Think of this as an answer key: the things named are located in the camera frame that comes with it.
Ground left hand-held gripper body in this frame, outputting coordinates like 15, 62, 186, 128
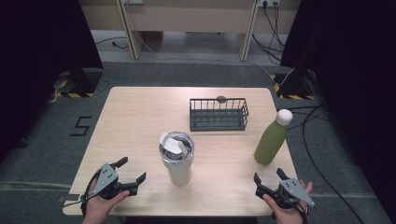
81, 162, 128, 201

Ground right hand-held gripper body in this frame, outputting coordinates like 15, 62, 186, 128
262, 177, 316, 210

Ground green bottle with white cap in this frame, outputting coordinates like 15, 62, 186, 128
253, 108, 294, 166

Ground person's left hand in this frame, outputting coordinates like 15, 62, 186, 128
81, 169, 131, 224

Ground person's right hand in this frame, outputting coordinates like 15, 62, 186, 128
262, 179, 313, 224

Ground black stand base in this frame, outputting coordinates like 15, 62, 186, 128
270, 68, 317, 101
57, 67, 105, 99

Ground black curtain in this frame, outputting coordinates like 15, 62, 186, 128
0, 0, 105, 162
279, 0, 396, 224

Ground beige desk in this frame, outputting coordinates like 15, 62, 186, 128
78, 0, 303, 62

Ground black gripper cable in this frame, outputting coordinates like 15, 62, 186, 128
292, 201, 311, 220
79, 172, 102, 217

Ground long black cable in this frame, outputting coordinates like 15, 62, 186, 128
276, 105, 366, 224

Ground black wire basket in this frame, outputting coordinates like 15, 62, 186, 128
189, 97, 250, 133

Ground black floor cable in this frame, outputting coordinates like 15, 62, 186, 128
94, 36, 129, 50

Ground black cable bundle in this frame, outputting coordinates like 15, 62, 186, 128
251, 3, 286, 63

